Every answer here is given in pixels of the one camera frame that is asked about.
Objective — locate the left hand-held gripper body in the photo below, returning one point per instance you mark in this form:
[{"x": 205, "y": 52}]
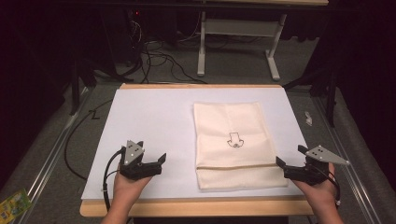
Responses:
[{"x": 134, "y": 169}]

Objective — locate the metal floor rail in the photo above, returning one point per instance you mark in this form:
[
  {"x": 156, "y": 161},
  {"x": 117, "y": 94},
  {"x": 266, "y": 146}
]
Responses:
[
  {"x": 53, "y": 152},
  {"x": 342, "y": 149}
]

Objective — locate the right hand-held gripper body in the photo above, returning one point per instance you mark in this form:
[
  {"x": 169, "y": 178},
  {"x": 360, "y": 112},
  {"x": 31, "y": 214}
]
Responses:
[{"x": 306, "y": 174}]

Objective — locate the white table mat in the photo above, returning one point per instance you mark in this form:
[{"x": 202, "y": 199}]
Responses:
[{"x": 155, "y": 124}]

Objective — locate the green printed packet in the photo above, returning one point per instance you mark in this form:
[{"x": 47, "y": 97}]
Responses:
[{"x": 14, "y": 205}]

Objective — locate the cream cloth bag with drawing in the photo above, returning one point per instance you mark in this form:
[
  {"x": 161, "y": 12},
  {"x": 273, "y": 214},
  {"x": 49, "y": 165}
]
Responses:
[{"x": 230, "y": 124}]

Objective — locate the person's left hand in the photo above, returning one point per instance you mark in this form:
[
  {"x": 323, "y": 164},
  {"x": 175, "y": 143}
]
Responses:
[{"x": 126, "y": 189}]

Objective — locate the black stand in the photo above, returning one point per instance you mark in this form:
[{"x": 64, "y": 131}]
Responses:
[
  {"x": 75, "y": 87},
  {"x": 331, "y": 93}
]

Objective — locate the small clear plastic piece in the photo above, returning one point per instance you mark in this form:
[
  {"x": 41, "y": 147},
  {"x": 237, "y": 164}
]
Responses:
[{"x": 308, "y": 118}]

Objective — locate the white metal desk frame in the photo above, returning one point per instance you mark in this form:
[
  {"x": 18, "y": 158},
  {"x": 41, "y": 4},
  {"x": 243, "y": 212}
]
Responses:
[{"x": 201, "y": 46}]

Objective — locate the person's right hand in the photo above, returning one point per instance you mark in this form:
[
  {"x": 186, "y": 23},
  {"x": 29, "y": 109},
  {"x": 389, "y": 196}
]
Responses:
[{"x": 320, "y": 194}]

